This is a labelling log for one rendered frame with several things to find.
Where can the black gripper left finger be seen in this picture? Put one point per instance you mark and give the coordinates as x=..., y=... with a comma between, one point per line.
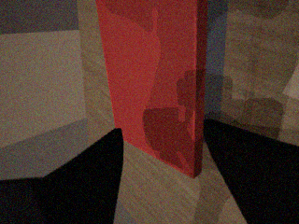
x=81, y=191

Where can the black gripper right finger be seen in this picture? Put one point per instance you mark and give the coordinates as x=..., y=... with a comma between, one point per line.
x=261, y=173

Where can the dark red box lid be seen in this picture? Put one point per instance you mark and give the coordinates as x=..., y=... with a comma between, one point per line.
x=155, y=57

